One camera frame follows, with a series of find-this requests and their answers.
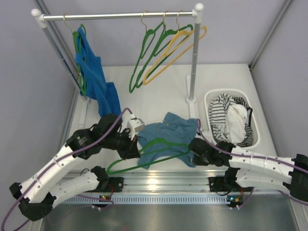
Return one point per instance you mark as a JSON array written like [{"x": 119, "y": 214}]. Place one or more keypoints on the teal blue tank top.
[{"x": 168, "y": 134}]

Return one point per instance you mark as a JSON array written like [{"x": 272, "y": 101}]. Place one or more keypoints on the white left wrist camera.
[{"x": 134, "y": 125}]

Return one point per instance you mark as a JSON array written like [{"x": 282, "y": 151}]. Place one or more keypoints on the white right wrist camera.
[{"x": 205, "y": 133}]

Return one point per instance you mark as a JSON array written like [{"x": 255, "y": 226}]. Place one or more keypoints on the yellow hanger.
[{"x": 179, "y": 38}]

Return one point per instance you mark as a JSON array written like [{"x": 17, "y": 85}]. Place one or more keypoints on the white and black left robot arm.
[{"x": 41, "y": 193}]

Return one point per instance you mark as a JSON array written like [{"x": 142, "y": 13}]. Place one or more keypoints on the black and white striped garment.
[{"x": 230, "y": 120}]

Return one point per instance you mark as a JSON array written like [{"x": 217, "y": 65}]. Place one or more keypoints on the white plastic laundry basket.
[{"x": 255, "y": 134}]

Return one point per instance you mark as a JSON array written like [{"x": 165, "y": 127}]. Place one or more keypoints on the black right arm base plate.
[{"x": 218, "y": 186}]

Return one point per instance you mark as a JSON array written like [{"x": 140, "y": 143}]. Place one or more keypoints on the silver and white clothes rack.
[{"x": 43, "y": 22}]

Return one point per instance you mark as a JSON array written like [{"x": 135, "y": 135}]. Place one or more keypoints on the aluminium mounting rail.
[{"x": 158, "y": 187}]

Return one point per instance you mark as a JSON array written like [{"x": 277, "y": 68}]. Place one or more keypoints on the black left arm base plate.
[{"x": 115, "y": 185}]

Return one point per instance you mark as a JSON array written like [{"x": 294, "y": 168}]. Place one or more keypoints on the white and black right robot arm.
[{"x": 248, "y": 169}]

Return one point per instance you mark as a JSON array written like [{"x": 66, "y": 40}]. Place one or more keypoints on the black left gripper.
[{"x": 131, "y": 149}]

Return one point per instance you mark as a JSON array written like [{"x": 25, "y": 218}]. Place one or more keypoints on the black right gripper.
[{"x": 197, "y": 160}]

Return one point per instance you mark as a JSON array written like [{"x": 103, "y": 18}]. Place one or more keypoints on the bright blue tank top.
[{"x": 93, "y": 82}]

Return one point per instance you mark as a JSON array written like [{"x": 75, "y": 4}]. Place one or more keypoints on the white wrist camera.
[
  {"x": 205, "y": 133},
  {"x": 134, "y": 125}
]

